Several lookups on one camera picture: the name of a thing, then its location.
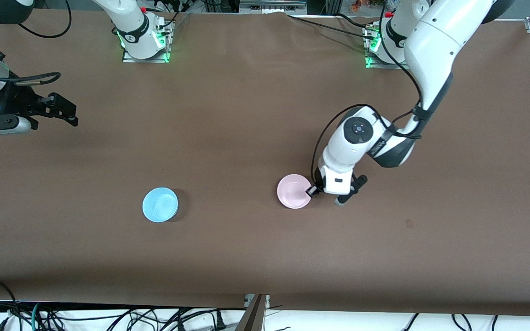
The aluminium frame post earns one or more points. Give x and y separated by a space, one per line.
334 5

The orange object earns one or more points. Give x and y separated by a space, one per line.
357 4

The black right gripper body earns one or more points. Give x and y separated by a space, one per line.
15 100

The brown table cover sheet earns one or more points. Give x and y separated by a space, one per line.
246 115

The aluminium profile beam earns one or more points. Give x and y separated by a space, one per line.
253 317

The black power plug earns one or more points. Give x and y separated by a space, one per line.
220 322

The grey metal device box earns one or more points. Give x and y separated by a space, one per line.
272 7

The small metal bracket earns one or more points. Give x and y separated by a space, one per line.
248 301

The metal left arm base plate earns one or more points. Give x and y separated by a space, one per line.
387 66

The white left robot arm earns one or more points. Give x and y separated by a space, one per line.
440 41

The pink bowl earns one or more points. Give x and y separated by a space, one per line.
292 192

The blue bowl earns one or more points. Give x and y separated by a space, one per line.
159 204

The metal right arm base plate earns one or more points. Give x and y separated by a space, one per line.
145 60

